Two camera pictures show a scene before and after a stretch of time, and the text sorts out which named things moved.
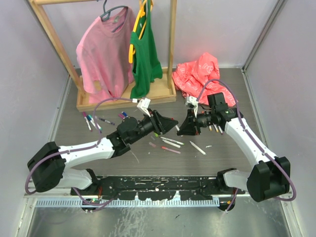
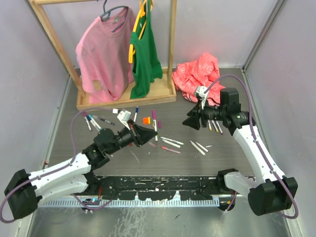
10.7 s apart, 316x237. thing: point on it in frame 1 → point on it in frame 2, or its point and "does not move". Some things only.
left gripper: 161,125 → 139,135
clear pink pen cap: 152,144 does not move
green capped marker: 167,138 does not move
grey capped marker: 197,148 does not move
